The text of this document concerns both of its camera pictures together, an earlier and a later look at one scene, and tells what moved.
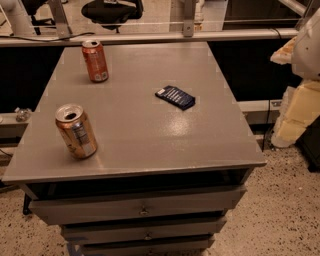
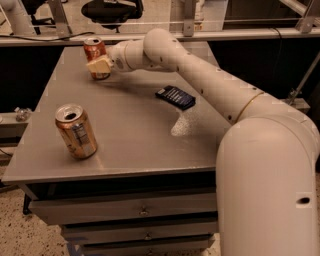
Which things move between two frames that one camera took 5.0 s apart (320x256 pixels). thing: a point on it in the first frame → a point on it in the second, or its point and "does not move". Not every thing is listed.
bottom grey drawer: [161, 248] does not move
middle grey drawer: [91, 233] does not move
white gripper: [308, 53] → [117, 57]
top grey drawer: [114, 207] does not move
